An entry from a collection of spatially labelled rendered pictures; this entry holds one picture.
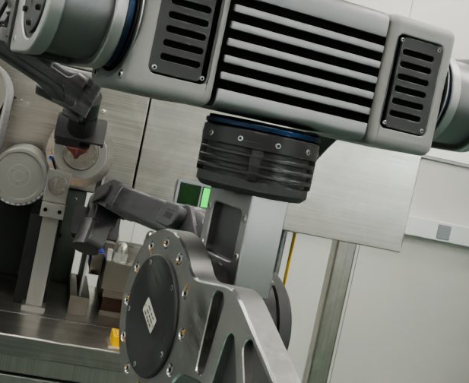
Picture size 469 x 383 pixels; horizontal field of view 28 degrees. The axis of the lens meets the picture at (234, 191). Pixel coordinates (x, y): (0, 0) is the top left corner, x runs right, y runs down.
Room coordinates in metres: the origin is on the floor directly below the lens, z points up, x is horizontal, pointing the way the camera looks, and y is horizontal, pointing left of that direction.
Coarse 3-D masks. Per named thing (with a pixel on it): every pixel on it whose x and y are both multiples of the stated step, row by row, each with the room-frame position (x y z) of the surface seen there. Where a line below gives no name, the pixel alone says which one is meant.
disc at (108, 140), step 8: (48, 144) 2.06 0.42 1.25; (112, 144) 2.09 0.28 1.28; (48, 152) 2.06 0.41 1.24; (112, 152) 2.09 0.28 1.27; (48, 160) 2.07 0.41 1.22; (112, 160) 2.09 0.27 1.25; (56, 168) 2.07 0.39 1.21; (104, 168) 2.09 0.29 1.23; (96, 176) 2.09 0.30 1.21; (104, 176) 2.09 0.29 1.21; (72, 184) 2.08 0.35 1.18; (80, 184) 2.08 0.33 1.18; (88, 184) 2.08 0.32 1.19
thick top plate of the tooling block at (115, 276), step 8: (128, 248) 2.34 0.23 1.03; (136, 248) 2.37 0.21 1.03; (112, 256) 2.16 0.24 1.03; (128, 256) 2.21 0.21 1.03; (104, 264) 2.10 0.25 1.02; (112, 264) 2.07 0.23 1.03; (120, 264) 2.07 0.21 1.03; (128, 264) 2.08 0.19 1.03; (104, 272) 2.06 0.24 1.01; (112, 272) 2.07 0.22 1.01; (120, 272) 2.07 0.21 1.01; (128, 272) 2.07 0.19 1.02; (104, 280) 2.06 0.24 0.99; (112, 280) 2.07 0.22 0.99; (120, 280) 2.07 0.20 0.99; (104, 288) 2.06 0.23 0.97; (112, 288) 2.07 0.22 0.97; (120, 288) 2.07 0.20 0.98
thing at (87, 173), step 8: (56, 144) 2.06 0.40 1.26; (104, 144) 2.08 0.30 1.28; (56, 152) 2.06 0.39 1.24; (104, 152) 2.08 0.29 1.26; (56, 160) 2.06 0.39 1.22; (64, 160) 2.07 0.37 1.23; (104, 160) 2.08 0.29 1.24; (64, 168) 2.07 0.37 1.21; (96, 168) 2.08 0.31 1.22; (72, 176) 2.07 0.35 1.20; (80, 176) 2.07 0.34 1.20; (88, 176) 2.08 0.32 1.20
